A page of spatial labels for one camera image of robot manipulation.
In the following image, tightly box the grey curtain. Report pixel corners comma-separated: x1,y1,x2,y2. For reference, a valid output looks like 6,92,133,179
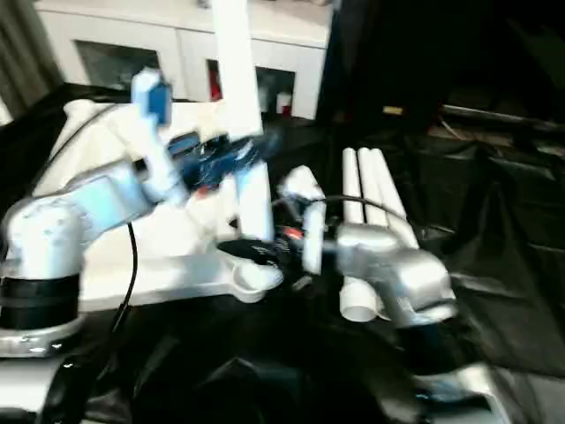
0,0,54,120

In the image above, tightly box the silver metal rail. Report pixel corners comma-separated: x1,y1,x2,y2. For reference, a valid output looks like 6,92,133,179
441,104,565,138

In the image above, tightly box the white plastic table top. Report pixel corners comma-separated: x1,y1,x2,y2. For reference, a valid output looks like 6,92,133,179
35,99,285,312

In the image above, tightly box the black mat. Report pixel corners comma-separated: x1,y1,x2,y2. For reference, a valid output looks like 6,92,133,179
0,84,565,424

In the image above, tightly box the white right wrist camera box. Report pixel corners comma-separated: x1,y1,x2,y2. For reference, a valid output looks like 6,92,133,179
278,166,329,275

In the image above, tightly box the white cabinet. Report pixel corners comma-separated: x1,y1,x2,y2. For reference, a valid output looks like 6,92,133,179
35,0,335,120

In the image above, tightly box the white plastic table leg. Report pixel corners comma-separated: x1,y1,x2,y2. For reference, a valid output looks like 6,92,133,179
356,148,394,226
210,0,276,244
340,148,380,322
369,148,418,248

